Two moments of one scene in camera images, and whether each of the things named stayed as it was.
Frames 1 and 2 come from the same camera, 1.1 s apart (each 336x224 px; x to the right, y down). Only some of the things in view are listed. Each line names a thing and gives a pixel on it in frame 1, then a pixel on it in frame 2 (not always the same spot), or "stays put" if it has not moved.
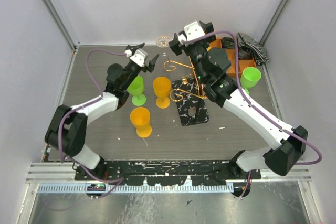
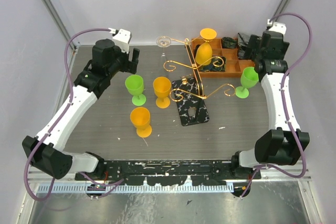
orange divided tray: x=231 y=53 stays put
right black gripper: x=177 y=47 → x=253 y=44
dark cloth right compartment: x=243 y=54 stays put
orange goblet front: x=140 y=118 stays put
